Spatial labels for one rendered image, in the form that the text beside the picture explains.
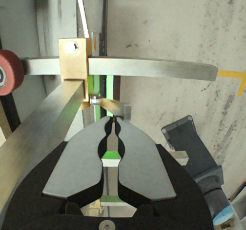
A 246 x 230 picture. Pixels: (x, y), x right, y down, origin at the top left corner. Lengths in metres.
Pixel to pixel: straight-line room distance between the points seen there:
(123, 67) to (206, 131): 1.50
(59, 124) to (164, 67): 0.20
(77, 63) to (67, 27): 0.28
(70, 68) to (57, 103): 0.10
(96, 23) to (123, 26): 0.71
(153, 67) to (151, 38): 0.88
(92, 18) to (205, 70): 0.30
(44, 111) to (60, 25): 0.40
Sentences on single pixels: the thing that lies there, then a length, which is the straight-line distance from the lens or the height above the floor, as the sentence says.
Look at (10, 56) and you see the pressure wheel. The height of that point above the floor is 0.89.
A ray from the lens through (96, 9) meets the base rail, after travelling 0.43.
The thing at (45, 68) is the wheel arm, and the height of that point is 0.86.
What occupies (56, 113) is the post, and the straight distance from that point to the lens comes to 0.17.
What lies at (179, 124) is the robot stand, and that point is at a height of 0.03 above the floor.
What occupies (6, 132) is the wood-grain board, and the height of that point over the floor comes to 0.89.
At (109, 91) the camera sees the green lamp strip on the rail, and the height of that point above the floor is 0.70.
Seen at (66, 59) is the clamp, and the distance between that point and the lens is 0.27.
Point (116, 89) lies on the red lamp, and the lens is 0.45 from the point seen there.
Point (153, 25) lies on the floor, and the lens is 1.15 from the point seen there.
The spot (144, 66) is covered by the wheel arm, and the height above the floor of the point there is 0.86.
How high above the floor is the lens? 1.12
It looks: 62 degrees down
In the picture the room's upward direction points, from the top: 177 degrees clockwise
